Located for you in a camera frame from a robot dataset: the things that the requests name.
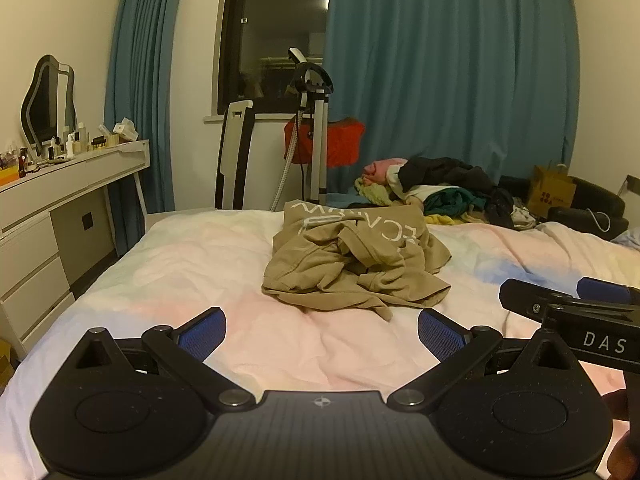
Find person's right hand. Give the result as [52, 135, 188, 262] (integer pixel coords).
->
[602, 388, 640, 480]

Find narrow blue curtain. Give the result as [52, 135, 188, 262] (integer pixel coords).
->
[104, 0, 231, 213]

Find bed with white bedding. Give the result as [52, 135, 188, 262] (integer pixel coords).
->
[0, 207, 640, 480]

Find white cable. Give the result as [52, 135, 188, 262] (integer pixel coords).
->
[582, 210, 613, 233]

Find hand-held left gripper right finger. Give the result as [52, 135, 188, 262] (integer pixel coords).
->
[387, 308, 576, 409]

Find pile of mixed clothes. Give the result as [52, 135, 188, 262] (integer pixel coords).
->
[352, 156, 538, 231]

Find red cloth bag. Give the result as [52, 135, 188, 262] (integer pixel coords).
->
[284, 116, 365, 168]

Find wavy black-framed mirror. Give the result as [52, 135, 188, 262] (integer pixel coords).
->
[20, 55, 78, 158]

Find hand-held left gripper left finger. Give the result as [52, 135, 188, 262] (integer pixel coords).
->
[65, 306, 256, 413]

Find wide blue curtain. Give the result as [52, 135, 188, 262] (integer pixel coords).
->
[322, 0, 581, 196]

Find white dressing table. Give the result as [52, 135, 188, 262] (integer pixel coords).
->
[0, 139, 151, 361]

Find white and black chair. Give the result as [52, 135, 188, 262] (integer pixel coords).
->
[215, 100, 256, 211]

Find cardboard box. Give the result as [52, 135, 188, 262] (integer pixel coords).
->
[527, 162, 577, 218]
[0, 340, 16, 391]

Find group of cosmetic bottles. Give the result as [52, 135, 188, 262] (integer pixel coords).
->
[42, 122, 113, 161]

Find garment steamer stand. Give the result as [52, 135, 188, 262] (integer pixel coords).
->
[270, 47, 333, 211]

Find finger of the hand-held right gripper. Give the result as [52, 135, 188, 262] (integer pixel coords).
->
[576, 277, 640, 307]
[499, 278, 577, 324]

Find light blue cloth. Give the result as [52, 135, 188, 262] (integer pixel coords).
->
[612, 227, 640, 251]

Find tissue box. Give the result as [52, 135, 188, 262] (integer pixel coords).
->
[112, 117, 140, 146]

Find beige t-shirt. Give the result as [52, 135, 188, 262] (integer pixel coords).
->
[261, 200, 453, 322]

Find dark window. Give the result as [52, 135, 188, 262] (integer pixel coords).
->
[216, 0, 333, 117]

